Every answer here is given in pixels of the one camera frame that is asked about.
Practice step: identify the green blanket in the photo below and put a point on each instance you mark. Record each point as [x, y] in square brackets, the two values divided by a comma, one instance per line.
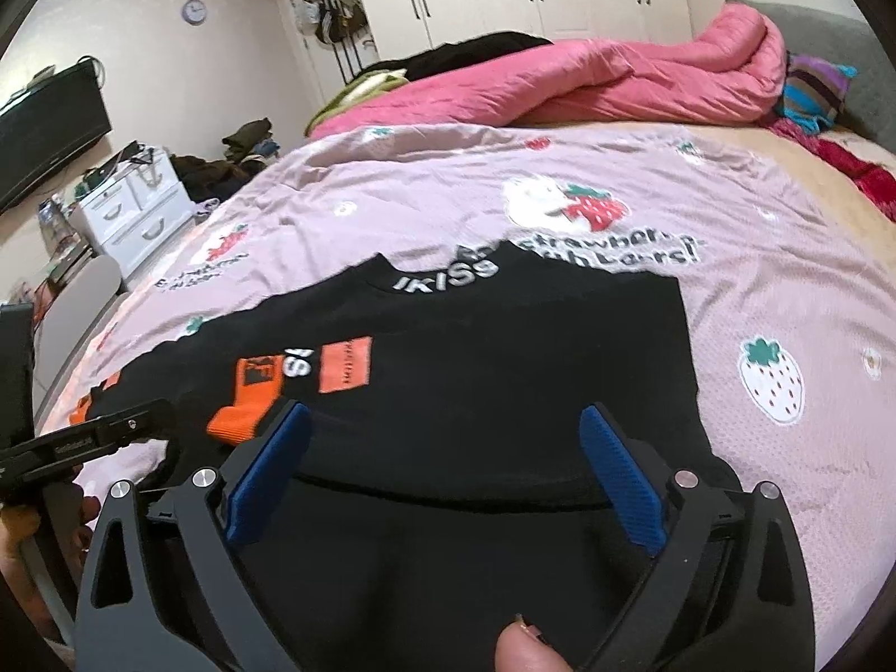
[357, 94]

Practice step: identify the pile of dark clothes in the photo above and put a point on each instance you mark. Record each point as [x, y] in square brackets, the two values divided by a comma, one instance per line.
[224, 164]

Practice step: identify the black t-shirt with orange print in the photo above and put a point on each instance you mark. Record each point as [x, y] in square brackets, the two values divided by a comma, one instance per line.
[490, 378]

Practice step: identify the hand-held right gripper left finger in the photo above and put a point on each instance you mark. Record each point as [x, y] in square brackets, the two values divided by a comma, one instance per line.
[269, 476]

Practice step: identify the pink strawberry print bed sheet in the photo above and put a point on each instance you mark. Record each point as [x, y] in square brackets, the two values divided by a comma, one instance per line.
[770, 280]

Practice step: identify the grey headboard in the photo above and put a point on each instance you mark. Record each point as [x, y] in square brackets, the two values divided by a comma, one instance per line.
[840, 35]

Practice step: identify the round wall clock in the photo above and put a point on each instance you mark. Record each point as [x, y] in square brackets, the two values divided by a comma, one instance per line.
[194, 10]

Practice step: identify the white drawer cabinet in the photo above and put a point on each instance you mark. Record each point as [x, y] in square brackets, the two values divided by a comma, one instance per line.
[133, 217]

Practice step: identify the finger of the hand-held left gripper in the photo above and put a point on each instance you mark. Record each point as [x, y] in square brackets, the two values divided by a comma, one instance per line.
[133, 423]

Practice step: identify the black television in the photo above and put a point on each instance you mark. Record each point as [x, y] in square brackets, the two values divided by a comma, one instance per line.
[49, 133]

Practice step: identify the hanging bags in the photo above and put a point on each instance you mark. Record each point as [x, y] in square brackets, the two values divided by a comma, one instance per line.
[336, 14]

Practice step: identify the red cloth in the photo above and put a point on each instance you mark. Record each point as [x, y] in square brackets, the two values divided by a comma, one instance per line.
[857, 168]

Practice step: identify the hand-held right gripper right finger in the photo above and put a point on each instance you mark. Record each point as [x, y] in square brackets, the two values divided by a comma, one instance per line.
[623, 483]

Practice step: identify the pink quilt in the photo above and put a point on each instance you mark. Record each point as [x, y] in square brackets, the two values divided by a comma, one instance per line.
[560, 84]

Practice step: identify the person's left hand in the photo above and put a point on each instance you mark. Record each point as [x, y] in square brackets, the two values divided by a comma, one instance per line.
[17, 532]

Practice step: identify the person's right hand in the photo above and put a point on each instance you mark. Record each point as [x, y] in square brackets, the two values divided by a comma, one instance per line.
[532, 651]

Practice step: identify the black cloth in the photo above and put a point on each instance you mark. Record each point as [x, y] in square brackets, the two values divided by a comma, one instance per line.
[476, 52]

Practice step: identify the white door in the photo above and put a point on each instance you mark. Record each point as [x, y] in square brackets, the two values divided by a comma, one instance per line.
[308, 63]

